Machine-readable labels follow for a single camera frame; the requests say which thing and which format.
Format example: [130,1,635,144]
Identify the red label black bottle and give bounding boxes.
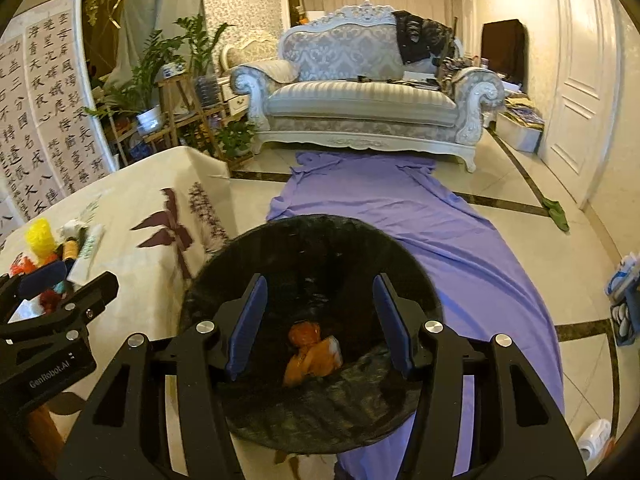
[43,254,58,266]

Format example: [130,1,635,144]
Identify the white green tube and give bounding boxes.
[66,224,105,286]

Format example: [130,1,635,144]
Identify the yellow foam net bundle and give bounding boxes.
[25,218,58,261]

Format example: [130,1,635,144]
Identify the gold label black bottle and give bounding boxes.
[62,228,88,271]

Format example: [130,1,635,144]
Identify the orange plastic bag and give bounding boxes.
[283,321,343,387]

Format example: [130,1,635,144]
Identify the white tissue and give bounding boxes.
[9,297,46,323]

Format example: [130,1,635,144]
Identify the black lined trash bin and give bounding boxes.
[179,214,442,454]

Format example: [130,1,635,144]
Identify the red orange foam net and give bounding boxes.
[9,254,38,276]

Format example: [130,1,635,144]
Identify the dark red crumpled wrapper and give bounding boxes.
[39,289,62,314]

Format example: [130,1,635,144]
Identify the small crumpled paper ball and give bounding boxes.
[58,219,87,240]

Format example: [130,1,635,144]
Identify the white plastic bottle on floor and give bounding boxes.
[577,419,612,463]

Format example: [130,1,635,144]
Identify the floral cream tablecloth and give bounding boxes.
[0,145,342,480]

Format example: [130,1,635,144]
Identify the calligraphy screen panel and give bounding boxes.
[0,0,116,237]

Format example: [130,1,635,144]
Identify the purple floor cloth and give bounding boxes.
[266,150,566,480]

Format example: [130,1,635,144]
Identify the blue basket with shoes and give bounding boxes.
[604,252,640,347]

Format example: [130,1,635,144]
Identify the white potted plant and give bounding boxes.
[82,29,186,134]

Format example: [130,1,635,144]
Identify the green mop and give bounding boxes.
[487,127,572,233]

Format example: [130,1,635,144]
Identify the wooden plant stand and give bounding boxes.
[143,73,229,162]

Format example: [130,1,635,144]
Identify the tall green plant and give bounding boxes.
[175,14,231,108]

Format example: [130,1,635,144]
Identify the storage box of items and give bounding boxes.
[496,93,544,153]

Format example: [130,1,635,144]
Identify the white panel door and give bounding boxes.
[539,0,622,207]

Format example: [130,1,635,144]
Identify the ornate white grey sofa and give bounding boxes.
[230,2,504,171]

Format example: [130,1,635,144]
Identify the dark brown covered cabinet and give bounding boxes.
[480,20,526,84]

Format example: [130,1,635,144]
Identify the black jacket on sofa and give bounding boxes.
[393,11,454,65]

